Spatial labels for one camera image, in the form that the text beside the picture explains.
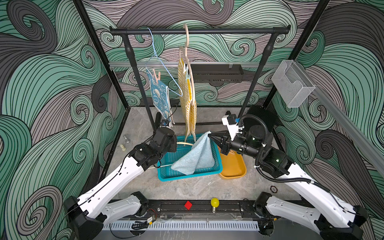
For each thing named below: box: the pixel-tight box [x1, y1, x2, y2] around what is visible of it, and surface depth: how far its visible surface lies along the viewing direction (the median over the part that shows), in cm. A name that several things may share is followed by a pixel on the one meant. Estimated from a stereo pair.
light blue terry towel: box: [170, 131, 215, 175], surface depth 70 cm
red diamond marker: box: [184, 200, 193, 210], surface depth 74 cm
